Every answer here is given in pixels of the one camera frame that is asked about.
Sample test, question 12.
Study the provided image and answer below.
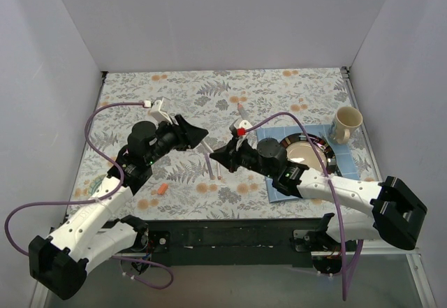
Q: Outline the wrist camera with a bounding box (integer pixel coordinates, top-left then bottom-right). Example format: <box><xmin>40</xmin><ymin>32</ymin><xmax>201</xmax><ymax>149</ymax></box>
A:
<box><xmin>149</xmin><ymin>96</ymin><xmax>173</xmax><ymax>124</ymax></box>
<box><xmin>229</xmin><ymin>118</ymin><xmax>253</xmax><ymax>150</ymax></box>

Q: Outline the purple highlighter pen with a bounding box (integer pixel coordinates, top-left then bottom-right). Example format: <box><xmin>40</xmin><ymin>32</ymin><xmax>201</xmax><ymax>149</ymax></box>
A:
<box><xmin>205</xmin><ymin>155</ymin><xmax>214</xmax><ymax>180</ymax></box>

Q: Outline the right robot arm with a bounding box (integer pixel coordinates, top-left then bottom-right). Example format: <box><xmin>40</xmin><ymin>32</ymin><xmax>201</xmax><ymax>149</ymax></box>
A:
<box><xmin>210</xmin><ymin>138</ymin><xmax>427</xmax><ymax>251</ymax></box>

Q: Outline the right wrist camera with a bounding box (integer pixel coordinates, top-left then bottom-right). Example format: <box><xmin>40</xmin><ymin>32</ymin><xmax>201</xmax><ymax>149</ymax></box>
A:
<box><xmin>229</xmin><ymin>118</ymin><xmax>253</xmax><ymax>150</ymax></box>

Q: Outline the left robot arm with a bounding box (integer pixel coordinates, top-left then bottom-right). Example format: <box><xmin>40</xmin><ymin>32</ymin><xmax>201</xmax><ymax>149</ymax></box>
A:
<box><xmin>28</xmin><ymin>115</ymin><xmax>208</xmax><ymax>300</ymax></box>

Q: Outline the blue checkered placemat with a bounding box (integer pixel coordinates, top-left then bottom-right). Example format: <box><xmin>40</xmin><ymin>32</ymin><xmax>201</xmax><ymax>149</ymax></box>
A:
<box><xmin>256</xmin><ymin>123</ymin><xmax>359</xmax><ymax>203</ymax></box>

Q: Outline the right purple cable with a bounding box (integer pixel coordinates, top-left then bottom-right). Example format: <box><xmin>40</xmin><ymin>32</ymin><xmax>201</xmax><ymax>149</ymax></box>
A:
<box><xmin>244</xmin><ymin>112</ymin><xmax>364</xmax><ymax>302</ymax></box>

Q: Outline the cream mug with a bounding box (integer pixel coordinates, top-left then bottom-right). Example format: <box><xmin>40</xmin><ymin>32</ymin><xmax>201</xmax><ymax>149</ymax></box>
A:
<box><xmin>328</xmin><ymin>106</ymin><xmax>363</xmax><ymax>145</ymax></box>

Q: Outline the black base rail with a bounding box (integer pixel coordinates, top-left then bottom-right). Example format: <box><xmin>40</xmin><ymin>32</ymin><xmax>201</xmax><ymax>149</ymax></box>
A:
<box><xmin>94</xmin><ymin>219</ymin><xmax>416</xmax><ymax>267</ymax></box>

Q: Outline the patterned small bowl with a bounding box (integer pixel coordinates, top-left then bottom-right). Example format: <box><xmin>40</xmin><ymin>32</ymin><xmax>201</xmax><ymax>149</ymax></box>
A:
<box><xmin>87</xmin><ymin>175</ymin><xmax>104</xmax><ymax>195</ymax></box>

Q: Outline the floral tablecloth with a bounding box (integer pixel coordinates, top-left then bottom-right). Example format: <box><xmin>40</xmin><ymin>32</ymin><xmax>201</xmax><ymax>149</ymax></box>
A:
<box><xmin>68</xmin><ymin>66</ymin><xmax>392</xmax><ymax>222</ymax></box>

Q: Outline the brown striped plate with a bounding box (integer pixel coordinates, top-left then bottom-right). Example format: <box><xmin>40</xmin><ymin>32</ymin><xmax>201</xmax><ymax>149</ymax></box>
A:
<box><xmin>279</xmin><ymin>133</ymin><xmax>337</xmax><ymax>174</ymax></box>

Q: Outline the thin yellow pen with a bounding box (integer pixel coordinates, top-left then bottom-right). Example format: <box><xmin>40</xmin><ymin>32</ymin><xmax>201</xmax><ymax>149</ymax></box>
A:
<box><xmin>201</xmin><ymin>140</ymin><xmax>213</xmax><ymax>153</ymax></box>

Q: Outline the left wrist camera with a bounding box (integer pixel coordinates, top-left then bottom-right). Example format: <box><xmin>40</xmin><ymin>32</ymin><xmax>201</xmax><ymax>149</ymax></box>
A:
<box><xmin>149</xmin><ymin>96</ymin><xmax>173</xmax><ymax>124</ymax></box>

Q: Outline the white acrylic marker pink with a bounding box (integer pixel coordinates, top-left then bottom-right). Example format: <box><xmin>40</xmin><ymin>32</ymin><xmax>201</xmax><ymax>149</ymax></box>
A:
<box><xmin>217</xmin><ymin>163</ymin><xmax>223</xmax><ymax>180</ymax></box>

